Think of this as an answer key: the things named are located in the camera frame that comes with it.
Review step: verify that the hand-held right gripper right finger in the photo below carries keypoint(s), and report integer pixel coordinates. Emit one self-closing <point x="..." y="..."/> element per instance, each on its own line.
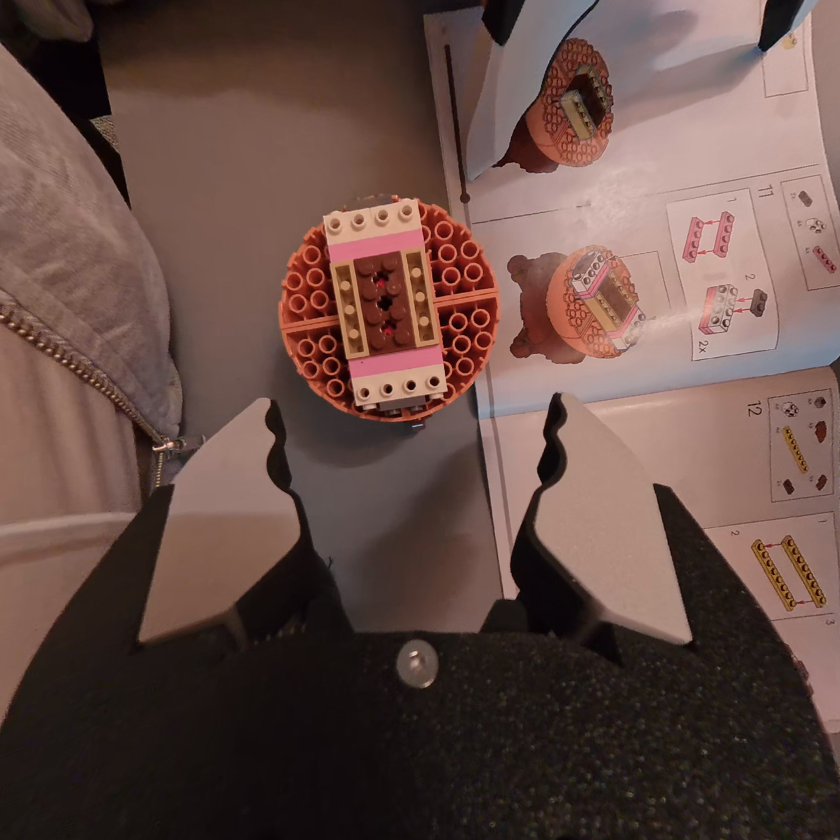
<point x="610" y="538"/>

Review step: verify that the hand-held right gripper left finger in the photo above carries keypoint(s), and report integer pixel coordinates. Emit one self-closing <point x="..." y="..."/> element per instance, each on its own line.
<point x="217" y="538"/>

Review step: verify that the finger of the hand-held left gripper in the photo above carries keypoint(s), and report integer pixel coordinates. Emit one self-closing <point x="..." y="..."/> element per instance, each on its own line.
<point x="781" y="20"/>
<point x="525" y="72"/>

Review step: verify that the pink brick plate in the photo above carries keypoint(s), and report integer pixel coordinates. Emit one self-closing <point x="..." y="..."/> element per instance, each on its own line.
<point x="381" y="243"/>
<point x="394" y="361"/>

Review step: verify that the tan brick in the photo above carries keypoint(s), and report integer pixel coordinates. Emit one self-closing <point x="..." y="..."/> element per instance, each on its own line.
<point x="352" y="309"/>
<point x="420" y="295"/>

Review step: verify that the round orange lego pot build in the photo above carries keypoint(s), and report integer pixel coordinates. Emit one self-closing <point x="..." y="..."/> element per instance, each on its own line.
<point x="309" y="302"/>

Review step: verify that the grey desk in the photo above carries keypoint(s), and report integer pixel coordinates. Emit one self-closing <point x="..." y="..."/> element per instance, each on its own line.
<point x="236" y="131"/>

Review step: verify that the open building instruction booklet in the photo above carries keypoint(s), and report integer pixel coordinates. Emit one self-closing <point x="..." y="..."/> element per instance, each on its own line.
<point x="683" y="433"/>

